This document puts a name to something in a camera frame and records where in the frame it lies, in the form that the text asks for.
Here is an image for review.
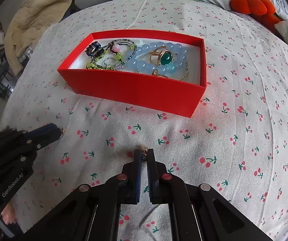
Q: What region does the silver ring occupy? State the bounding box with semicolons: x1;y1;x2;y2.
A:
103;56;116;67

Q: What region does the green black beaded bracelet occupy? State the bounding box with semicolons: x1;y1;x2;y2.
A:
85;51;124;71

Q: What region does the orange pumpkin plush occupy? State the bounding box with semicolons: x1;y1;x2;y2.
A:
230;0;281;32

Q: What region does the gold ring with green stone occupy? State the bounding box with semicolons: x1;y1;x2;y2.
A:
148;46;181;67

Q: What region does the beige quilted blanket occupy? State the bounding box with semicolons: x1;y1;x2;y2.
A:
4;0;73;75

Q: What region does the cherry print bed sheet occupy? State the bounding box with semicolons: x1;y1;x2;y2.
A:
0;0;288;240

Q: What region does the light blue bead bracelet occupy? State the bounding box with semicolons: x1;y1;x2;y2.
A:
126;42;189;75

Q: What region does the red cardboard box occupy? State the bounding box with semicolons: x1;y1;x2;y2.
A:
58;29;207;117

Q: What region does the black scrunchie hair tie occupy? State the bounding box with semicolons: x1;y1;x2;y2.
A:
85;41;106;58

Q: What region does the gold knot earring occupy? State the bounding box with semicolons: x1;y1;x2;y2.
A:
152;69;168;78

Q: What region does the gold dangle charm earring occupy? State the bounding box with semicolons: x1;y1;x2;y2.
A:
140;146;148;162

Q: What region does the person left hand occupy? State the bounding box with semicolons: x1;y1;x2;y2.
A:
0;202;17;225

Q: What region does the dark multicolour seed bead bracelet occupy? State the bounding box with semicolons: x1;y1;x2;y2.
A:
110;39;137;71

